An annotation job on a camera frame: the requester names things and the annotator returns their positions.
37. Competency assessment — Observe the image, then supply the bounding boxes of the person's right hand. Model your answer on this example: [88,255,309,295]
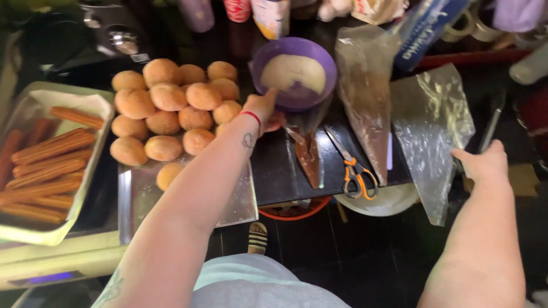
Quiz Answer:
[451,139,510,186]

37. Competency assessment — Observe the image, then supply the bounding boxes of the person's left hand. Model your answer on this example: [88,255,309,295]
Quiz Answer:
[241,88,286,133]

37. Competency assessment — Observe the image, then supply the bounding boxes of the dark metal tool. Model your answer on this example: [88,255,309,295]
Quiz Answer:
[478,92,508,155]

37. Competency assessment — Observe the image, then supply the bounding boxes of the purple plastic bowl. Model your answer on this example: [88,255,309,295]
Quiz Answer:
[250,37,338,113]

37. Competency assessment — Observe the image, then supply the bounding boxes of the white sugar in bowl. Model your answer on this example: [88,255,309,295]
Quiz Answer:
[260,54,327,96]

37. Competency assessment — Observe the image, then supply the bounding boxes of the empty clear plastic bag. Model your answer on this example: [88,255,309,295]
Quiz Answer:
[390,63,476,227]

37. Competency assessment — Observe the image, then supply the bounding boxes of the small chocolate-filled piping bag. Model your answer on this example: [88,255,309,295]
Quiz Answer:
[284,99,333,190]

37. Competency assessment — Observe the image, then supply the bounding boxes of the pile of round sugared doughnuts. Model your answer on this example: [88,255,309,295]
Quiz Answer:
[109,58,243,192]

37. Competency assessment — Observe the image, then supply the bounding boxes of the white and yellow carton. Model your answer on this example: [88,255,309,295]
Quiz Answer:
[250,0,292,41]

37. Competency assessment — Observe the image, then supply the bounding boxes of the red can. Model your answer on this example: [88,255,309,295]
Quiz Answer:
[223,0,253,24]

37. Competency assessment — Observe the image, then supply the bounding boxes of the red bar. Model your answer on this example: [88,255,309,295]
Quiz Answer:
[413,48,532,72]

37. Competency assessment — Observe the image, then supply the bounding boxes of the white round plate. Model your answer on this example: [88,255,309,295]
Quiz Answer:
[333,183,420,218]

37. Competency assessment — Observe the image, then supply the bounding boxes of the large chocolate-filled piping bag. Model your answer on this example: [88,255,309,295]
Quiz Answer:
[334,24,403,187]

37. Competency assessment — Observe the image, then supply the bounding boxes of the white plastic bottle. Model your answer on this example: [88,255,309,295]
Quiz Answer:
[509,42,548,86]

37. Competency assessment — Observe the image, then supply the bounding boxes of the orange-rimmed bowl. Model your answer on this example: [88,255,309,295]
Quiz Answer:
[258,195,333,222]

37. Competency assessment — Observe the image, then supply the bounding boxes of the purple bottle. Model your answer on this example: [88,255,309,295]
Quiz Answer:
[178,0,216,34]

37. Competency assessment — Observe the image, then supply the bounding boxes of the striped sandal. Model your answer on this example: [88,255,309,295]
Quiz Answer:
[247,221,269,256]

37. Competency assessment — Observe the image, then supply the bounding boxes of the roll of clear tape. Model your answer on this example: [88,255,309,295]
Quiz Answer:
[471,8,507,43]
[440,8,474,44]

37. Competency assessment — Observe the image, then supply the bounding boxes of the blue film wrap box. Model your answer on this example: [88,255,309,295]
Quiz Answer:
[393,0,472,73]

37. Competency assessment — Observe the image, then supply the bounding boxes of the flat shiny metal tray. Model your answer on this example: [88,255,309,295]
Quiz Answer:
[118,157,259,245]

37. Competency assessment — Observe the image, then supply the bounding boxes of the purple cloth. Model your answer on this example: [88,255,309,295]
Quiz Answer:
[492,0,548,34]

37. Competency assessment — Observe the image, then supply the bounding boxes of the clear bag of food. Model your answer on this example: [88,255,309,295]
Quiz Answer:
[350,0,410,26]

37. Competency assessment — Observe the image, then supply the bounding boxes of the person's light grey shirt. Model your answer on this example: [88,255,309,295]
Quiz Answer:
[190,253,352,308]

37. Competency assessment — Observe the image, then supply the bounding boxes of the white paper tray liner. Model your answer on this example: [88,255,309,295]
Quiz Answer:
[27,89,113,138]

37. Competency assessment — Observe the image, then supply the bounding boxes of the deep metal baking tray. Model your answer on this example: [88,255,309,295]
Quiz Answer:
[0,81,116,247]

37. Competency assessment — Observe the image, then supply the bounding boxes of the black appliance with knobs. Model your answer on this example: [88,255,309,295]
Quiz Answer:
[21,0,151,83]

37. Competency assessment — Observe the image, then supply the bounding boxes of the heap of brown churros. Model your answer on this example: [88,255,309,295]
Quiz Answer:
[0,106,105,226]

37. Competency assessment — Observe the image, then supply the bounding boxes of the white digital kitchen scale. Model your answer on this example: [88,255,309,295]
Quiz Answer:
[0,230,130,292]

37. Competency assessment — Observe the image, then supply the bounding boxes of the red string bracelet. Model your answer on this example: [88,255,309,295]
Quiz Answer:
[239,110,262,129]

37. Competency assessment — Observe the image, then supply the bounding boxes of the orange-handled scissors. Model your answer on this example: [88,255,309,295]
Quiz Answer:
[324,126,380,201]

